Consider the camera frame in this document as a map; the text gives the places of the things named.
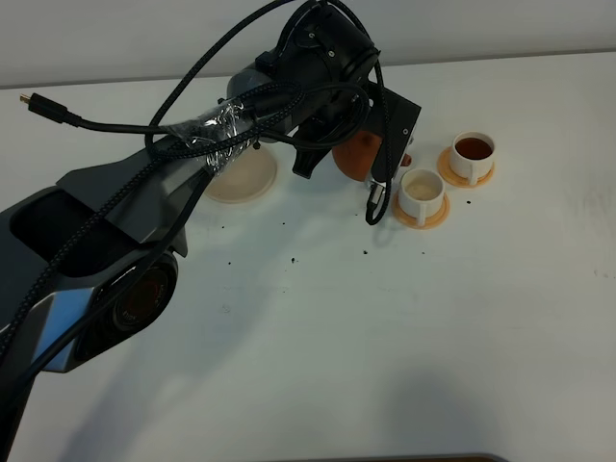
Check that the beige round teapot saucer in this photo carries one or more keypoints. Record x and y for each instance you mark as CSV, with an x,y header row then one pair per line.
x,y
248,177

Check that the brown clay teapot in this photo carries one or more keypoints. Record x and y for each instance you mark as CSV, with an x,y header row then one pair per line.
x,y
362,158

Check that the near white teacup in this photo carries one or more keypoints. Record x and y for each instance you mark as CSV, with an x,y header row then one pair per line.
x,y
421,194

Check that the near orange coaster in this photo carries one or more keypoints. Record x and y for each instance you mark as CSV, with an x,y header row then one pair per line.
x,y
430,223

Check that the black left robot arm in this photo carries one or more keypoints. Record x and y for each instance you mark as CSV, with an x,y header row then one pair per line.
x,y
91,261

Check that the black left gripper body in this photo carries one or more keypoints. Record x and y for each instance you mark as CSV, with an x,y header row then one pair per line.
x,y
335,122

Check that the far white teacup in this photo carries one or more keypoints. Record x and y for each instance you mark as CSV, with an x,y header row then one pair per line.
x,y
472,156

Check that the white teacup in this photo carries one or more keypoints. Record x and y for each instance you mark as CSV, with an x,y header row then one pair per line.
x,y
421,194
472,156

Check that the orange coaster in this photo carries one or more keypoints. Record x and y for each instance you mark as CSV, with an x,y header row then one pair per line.
x,y
455,180
430,223

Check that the far orange coaster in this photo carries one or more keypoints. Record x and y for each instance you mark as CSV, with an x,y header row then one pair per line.
x,y
455,180

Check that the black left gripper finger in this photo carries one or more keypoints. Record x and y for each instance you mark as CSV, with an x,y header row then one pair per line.
x,y
307,158

